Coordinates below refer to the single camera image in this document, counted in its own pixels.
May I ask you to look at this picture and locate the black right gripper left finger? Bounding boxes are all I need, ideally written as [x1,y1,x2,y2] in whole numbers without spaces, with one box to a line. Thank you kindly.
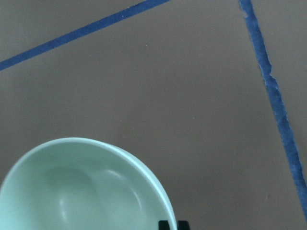
[158,220,170,230]

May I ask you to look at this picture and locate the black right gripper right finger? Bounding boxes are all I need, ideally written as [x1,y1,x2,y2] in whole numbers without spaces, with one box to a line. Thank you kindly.
[177,220,190,230]

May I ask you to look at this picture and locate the green ceramic bowl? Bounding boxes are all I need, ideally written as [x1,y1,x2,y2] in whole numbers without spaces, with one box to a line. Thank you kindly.
[0,138,177,230]

